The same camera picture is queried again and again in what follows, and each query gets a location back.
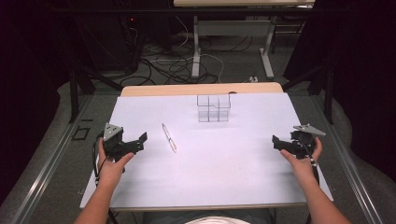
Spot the wooden table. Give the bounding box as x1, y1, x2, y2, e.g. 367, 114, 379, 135
87, 81, 331, 213

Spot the tangle of floor cables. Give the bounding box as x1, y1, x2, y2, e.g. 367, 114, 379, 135
119, 16, 254, 87

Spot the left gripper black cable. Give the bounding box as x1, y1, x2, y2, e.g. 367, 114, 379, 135
92, 133, 108, 189

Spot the person's left hand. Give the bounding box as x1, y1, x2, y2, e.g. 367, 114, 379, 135
97, 138, 135, 188

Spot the black floor socket frame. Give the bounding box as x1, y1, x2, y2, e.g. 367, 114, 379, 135
71, 126, 92, 142

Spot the clear acrylic pen holder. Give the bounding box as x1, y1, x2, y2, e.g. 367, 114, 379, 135
196, 93, 232, 123

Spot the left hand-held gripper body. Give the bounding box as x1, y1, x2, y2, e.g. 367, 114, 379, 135
102, 122, 138, 163

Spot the person's white shirt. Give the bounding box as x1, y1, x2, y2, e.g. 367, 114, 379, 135
184, 216, 252, 224

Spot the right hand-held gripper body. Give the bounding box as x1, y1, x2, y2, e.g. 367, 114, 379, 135
289, 123, 327, 161

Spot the black metal stand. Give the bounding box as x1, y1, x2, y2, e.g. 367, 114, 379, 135
281, 60, 336, 126
68, 60, 123, 124

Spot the silver pen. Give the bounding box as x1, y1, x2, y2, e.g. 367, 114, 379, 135
161, 122, 178, 154

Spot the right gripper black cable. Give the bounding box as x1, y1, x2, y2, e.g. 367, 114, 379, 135
298, 139, 321, 188

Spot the black computer tower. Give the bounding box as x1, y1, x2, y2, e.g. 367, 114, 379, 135
119, 14, 142, 73

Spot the white table sheet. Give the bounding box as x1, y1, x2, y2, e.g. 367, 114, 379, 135
79, 91, 334, 209

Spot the person's right hand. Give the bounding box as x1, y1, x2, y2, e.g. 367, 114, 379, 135
279, 136, 323, 185

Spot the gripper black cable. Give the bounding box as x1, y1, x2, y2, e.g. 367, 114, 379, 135
298, 139, 321, 188
92, 133, 108, 189

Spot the white-legged background desk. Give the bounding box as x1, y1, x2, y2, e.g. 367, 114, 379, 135
173, 0, 316, 80

